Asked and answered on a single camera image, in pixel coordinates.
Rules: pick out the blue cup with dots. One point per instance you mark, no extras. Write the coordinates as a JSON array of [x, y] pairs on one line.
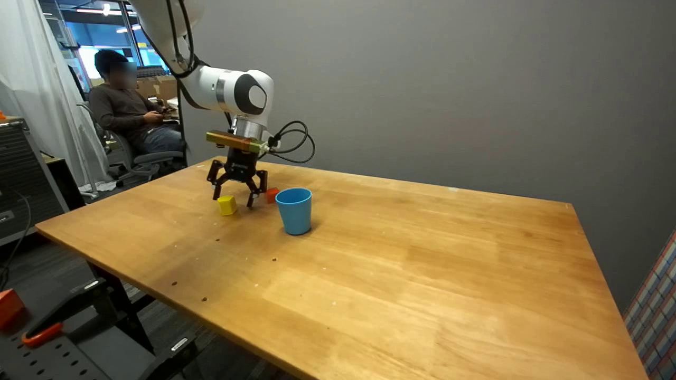
[[295, 214]]

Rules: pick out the window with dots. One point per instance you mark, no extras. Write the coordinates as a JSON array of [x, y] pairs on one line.
[[97, 31]]

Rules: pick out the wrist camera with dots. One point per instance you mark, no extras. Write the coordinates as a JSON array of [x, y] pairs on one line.
[[235, 140]]

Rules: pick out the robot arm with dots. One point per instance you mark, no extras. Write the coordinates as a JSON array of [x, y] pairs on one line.
[[216, 89]]

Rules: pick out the office chair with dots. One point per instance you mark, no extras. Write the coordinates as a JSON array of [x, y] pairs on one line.
[[148, 158]]

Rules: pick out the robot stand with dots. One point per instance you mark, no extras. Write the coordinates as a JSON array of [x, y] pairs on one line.
[[47, 361]]

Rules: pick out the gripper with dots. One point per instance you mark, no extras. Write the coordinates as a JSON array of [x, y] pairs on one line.
[[241, 166]]

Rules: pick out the yellow block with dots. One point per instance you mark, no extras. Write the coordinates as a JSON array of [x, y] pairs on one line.
[[227, 206]]

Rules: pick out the brick patterned panel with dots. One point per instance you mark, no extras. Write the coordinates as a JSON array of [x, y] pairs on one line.
[[655, 316]]

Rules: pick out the white curtain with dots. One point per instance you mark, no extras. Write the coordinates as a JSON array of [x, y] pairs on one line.
[[31, 68]]

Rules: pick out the orange block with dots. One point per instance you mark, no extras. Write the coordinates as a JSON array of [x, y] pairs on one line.
[[272, 196]]

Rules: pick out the black equipment case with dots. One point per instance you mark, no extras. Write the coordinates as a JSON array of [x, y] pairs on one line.
[[24, 174]]

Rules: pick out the orange box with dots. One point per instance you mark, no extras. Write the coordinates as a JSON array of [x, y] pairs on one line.
[[9, 309]]

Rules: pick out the person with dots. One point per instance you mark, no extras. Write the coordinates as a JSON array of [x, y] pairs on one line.
[[124, 108]]

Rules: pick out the stack of cardboard boxes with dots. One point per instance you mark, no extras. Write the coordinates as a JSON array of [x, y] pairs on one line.
[[158, 87]]

